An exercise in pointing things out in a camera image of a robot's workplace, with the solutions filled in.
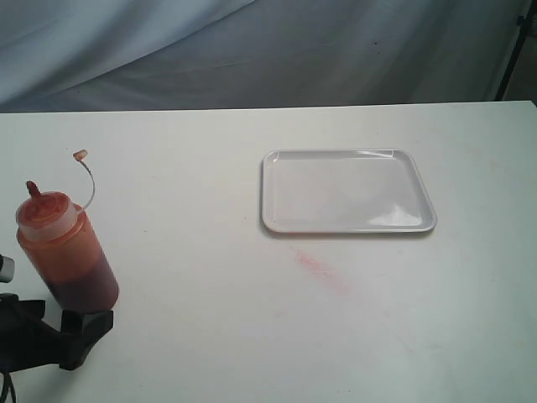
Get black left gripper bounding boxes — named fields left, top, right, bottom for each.
left=1, top=293, right=114, bottom=372

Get red sauce squeeze bottle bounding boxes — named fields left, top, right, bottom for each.
left=16, top=149, right=119, bottom=314

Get white rectangular plastic tray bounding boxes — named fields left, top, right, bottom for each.
left=260, top=149, right=437, bottom=235

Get black tripod stand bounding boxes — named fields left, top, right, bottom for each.
left=494, top=0, right=536, bottom=102

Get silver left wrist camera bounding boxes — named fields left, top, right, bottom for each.
left=0, top=255, right=15, bottom=283

